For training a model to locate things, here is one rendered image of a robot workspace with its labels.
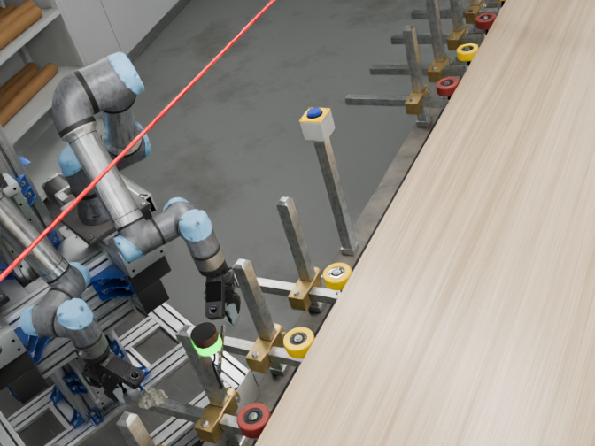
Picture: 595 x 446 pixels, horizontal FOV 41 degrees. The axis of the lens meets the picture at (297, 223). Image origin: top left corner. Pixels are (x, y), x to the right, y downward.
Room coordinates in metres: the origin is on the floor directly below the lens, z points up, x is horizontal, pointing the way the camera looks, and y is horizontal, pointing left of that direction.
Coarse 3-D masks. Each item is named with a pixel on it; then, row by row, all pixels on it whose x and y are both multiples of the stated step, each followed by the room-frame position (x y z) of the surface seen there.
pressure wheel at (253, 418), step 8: (248, 408) 1.27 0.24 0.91; (256, 408) 1.26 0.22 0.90; (264, 408) 1.25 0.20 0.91; (240, 416) 1.25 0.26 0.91; (248, 416) 1.25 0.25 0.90; (256, 416) 1.24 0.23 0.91; (264, 416) 1.23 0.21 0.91; (240, 424) 1.23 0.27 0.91; (248, 424) 1.22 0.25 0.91; (256, 424) 1.22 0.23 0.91; (264, 424) 1.21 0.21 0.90; (248, 432) 1.21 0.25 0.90; (256, 432) 1.20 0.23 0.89
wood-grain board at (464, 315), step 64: (512, 0) 2.94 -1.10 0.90; (576, 0) 2.77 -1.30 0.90; (512, 64) 2.45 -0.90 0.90; (576, 64) 2.32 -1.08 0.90; (448, 128) 2.17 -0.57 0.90; (512, 128) 2.06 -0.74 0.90; (576, 128) 1.96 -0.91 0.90; (448, 192) 1.85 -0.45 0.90; (512, 192) 1.76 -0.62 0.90; (576, 192) 1.67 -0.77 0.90; (384, 256) 1.66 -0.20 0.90; (448, 256) 1.58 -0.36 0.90; (512, 256) 1.51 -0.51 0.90; (576, 256) 1.44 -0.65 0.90; (384, 320) 1.42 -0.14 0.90; (448, 320) 1.35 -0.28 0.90; (512, 320) 1.29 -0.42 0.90; (576, 320) 1.23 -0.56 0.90; (320, 384) 1.28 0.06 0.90; (384, 384) 1.22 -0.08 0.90; (448, 384) 1.17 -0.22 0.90; (512, 384) 1.11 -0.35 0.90; (576, 384) 1.06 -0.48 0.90
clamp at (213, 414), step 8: (232, 392) 1.37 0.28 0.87; (232, 400) 1.35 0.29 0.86; (240, 400) 1.36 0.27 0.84; (208, 408) 1.34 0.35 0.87; (216, 408) 1.33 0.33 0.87; (224, 408) 1.32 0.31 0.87; (232, 408) 1.34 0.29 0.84; (208, 416) 1.31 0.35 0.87; (216, 416) 1.31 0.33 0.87; (216, 424) 1.29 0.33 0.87; (200, 432) 1.29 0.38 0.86; (208, 432) 1.27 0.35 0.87; (216, 432) 1.28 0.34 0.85; (208, 440) 1.28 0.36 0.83; (216, 440) 1.27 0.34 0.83
